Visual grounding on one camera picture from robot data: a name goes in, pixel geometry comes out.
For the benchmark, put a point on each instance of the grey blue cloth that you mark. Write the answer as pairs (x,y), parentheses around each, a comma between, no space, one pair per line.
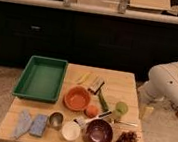
(23,125)

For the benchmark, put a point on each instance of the metal spoon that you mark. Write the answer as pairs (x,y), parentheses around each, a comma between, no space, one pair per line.
(124,123)

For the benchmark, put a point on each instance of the green plastic tray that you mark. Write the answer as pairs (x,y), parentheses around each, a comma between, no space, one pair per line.
(41,79)

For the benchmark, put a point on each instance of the wooden table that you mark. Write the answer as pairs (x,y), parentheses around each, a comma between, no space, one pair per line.
(119,86)

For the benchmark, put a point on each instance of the orange fruit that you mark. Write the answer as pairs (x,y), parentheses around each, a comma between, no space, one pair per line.
(91,111)

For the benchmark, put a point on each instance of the blue sponge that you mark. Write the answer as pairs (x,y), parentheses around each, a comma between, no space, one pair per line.
(38,126)

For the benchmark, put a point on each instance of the yellow banana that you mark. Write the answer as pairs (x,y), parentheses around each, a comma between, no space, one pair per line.
(83,78)

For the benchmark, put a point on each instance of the green cucumber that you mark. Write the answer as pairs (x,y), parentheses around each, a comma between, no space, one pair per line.
(103,101)

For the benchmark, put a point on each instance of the small metal cup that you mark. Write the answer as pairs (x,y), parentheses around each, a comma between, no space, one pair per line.
(56,120)

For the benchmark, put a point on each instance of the dark purple bowl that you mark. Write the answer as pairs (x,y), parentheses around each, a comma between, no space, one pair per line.
(98,131)

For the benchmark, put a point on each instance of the green cup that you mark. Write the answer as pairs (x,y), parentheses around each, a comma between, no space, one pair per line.
(120,109)

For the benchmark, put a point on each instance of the bunch of dark grapes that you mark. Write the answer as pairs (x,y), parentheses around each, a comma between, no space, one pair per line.
(128,137)

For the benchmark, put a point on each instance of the white handled brush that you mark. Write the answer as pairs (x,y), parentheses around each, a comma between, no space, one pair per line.
(82,122)

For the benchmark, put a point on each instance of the orange bowl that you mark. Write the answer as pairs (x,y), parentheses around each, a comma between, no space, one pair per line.
(77,98)

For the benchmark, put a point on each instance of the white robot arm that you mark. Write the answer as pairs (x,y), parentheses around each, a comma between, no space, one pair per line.
(162,83)

